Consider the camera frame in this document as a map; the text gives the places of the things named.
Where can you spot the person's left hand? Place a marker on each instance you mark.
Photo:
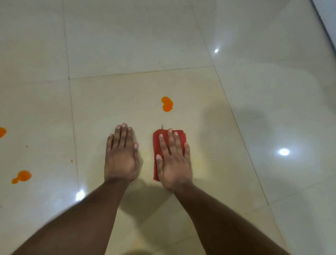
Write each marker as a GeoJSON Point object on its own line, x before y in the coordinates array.
{"type": "Point", "coordinates": [122, 160]}

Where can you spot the person's right hand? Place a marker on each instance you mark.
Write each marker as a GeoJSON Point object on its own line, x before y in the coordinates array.
{"type": "Point", "coordinates": [174, 168]}

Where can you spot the red cloth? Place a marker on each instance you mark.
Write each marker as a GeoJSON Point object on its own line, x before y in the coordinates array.
{"type": "Point", "coordinates": [156, 144]}

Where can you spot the orange liquid spill drops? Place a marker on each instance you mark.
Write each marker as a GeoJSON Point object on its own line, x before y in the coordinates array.
{"type": "Point", "coordinates": [166, 105]}

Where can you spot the person's left forearm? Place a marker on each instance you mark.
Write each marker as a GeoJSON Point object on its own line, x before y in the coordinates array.
{"type": "Point", "coordinates": [76, 220]}

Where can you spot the person's right forearm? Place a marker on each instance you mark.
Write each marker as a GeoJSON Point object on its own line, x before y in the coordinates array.
{"type": "Point", "coordinates": [223, 223]}

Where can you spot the cream tiled floor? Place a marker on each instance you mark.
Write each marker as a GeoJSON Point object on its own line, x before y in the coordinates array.
{"type": "Point", "coordinates": [131, 52]}

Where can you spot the white baseboard ledge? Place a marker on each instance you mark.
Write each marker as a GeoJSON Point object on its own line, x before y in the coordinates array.
{"type": "Point", "coordinates": [328, 18]}

